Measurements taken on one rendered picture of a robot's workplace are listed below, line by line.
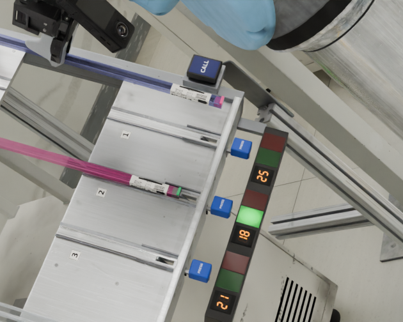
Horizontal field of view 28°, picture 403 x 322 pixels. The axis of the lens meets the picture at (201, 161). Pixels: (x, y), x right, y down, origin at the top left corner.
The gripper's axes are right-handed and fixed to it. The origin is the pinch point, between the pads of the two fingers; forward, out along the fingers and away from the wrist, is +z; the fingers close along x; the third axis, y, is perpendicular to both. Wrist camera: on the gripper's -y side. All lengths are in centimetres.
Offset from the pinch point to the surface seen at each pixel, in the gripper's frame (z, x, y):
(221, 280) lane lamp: 4.7, 22.2, -34.4
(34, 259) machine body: 72, 9, -4
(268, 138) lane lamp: 4.7, -3.8, -34.8
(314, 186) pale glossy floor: 87, -46, -66
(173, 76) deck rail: 7.2, -9.2, -16.6
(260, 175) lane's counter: 4.6, 3.3, -35.2
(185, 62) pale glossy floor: 171, -125, -22
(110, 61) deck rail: 10.0, -8.9, -5.9
